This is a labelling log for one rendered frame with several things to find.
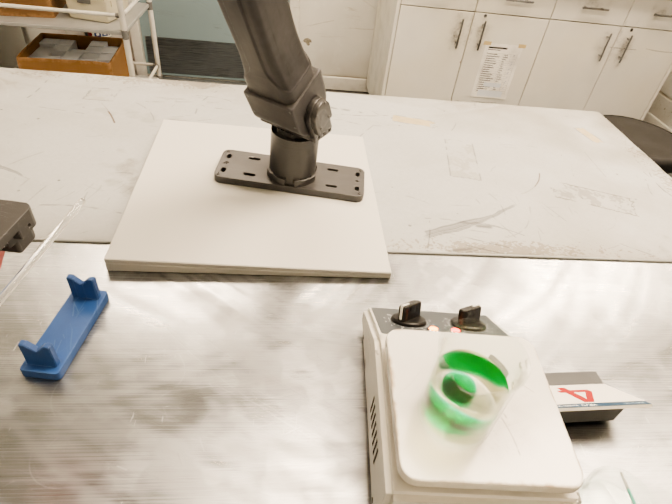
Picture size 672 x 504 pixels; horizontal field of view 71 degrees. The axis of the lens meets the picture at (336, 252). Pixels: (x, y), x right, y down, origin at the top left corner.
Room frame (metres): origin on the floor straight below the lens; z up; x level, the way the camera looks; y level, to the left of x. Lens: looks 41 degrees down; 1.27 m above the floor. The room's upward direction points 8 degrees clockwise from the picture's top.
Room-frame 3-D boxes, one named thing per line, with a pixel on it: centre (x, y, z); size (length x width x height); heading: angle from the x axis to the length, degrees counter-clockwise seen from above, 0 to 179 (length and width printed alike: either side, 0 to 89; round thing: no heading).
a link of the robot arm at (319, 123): (0.55, 0.07, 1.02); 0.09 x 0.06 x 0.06; 65
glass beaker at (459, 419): (0.18, -0.09, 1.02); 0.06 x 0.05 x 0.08; 153
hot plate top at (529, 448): (0.20, -0.11, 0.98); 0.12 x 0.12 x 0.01; 5
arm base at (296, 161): (0.56, 0.07, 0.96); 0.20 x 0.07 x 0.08; 92
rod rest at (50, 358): (0.27, 0.24, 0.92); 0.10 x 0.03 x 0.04; 1
